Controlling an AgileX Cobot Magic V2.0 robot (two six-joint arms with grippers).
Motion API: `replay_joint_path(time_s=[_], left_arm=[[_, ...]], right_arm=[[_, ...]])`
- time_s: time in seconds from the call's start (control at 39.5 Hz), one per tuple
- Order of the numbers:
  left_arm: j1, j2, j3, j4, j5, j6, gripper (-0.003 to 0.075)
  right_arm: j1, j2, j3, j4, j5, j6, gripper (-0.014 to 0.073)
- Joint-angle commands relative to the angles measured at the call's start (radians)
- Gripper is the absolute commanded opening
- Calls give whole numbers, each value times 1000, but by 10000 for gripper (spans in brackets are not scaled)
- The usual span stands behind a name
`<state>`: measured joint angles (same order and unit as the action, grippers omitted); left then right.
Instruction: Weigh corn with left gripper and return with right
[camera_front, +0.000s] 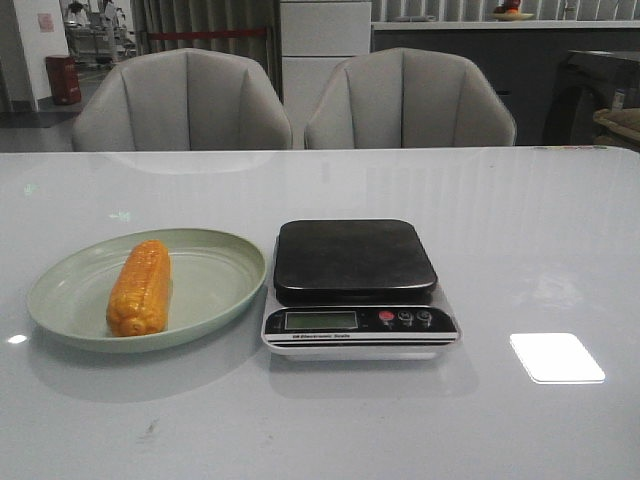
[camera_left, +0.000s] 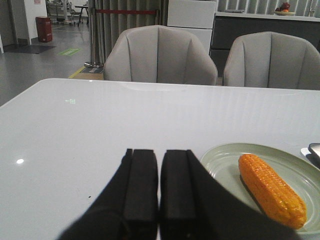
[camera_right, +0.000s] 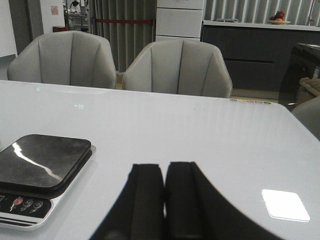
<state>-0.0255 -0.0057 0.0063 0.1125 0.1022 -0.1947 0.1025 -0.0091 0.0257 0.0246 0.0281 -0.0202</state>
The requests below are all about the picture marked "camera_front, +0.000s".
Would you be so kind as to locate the left grey armchair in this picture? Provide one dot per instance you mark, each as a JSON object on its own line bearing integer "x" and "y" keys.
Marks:
{"x": 183, "y": 100}

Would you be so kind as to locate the pale green plate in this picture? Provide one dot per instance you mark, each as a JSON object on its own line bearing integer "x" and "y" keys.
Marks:
{"x": 215, "y": 277}

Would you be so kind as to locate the red bin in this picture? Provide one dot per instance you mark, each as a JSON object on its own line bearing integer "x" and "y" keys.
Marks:
{"x": 63, "y": 80}

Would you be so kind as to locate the dark appliance at right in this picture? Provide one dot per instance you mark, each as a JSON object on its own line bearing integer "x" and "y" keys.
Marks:
{"x": 585, "y": 82}

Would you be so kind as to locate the dark counter with white top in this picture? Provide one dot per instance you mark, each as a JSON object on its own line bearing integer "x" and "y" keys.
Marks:
{"x": 520, "y": 58}

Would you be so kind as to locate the right grey armchair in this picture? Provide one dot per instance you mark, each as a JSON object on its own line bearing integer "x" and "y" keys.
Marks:
{"x": 408, "y": 98}

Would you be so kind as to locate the fruit plate on counter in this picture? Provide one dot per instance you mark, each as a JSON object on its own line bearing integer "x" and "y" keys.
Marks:
{"x": 510, "y": 10}

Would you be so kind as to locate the grey armchair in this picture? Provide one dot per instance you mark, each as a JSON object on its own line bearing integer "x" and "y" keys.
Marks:
{"x": 408, "y": 98}
{"x": 183, "y": 100}

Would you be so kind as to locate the silver black kitchen scale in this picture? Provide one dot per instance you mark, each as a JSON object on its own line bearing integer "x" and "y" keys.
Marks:
{"x": 355, "y": 289}

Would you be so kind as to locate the orange corn cob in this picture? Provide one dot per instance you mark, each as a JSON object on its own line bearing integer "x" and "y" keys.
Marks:
{"x": 139, "y": 300}

